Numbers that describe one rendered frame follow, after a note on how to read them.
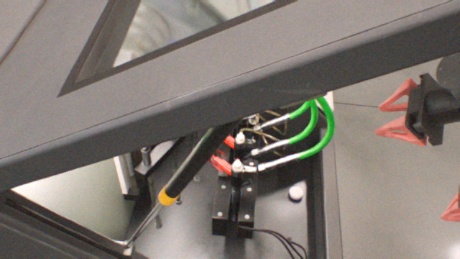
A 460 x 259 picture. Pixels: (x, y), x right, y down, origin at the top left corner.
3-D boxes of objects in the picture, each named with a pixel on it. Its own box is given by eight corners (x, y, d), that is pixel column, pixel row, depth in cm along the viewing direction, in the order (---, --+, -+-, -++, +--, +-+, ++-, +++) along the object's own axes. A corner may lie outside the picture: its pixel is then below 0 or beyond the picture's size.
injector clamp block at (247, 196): (250, 252, 114) (254, 221, 103) (211, 248, 114) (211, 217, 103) (257, 152, 137) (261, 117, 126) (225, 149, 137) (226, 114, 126)
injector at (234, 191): (247, 224, 111) (253, 173, 95) (228, 222, 111) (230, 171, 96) (248, 214, 113) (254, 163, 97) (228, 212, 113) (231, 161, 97)
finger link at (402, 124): (363, 134, 73) (416, 123, 66) (369, 99, 77) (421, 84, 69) (385, 154, 77) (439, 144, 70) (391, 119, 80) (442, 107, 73)
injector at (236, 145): (249, 198, 116) (255, 145, 101) (231, 196, 116) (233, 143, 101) (250, 188, 118) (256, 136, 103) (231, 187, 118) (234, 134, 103)
